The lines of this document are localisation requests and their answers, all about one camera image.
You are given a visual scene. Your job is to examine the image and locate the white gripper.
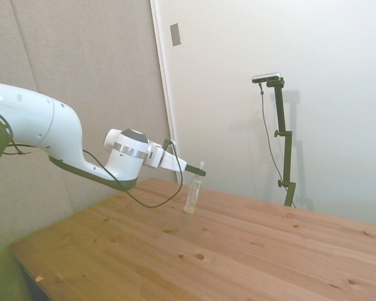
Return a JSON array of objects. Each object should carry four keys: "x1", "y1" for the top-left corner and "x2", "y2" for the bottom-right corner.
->
[{"x1": 159, "y1": 150, "x2": 207, "y2": 176}]

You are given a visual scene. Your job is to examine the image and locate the clear hand sanitizer pump bottle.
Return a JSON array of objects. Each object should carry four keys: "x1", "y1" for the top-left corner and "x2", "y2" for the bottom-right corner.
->
[{"x1": 183, "y1": 159, "x2": 207, "y2": 216}]

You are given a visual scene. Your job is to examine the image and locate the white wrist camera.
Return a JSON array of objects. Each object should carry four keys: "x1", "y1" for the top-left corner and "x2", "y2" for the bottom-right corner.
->
[{"x1": 148, "y1": 141, "x2": 175, "y2": 160}]

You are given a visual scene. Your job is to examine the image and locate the white door frame trim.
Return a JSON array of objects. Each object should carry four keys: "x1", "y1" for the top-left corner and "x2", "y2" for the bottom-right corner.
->
[{"x1": 149, "y1": 0, "x2": 183, "y2": 185}]

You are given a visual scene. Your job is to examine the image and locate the dark jointed camera stand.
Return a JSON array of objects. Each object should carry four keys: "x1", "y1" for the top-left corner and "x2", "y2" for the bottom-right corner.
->
[{"x1": 266, "y1": 79, "x2": 297, "y2": 208}]

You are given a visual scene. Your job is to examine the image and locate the silver camera on stand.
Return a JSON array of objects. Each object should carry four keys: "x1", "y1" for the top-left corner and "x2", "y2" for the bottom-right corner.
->
[{"x1": 251, "y1": 71, "x2": 283, "y2": 84}]

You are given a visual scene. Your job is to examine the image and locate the grey wall plate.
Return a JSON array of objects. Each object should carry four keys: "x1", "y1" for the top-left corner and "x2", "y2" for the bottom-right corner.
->
[{"x1": 170, "y1": 22, "x2": 182, "y2": 47}]

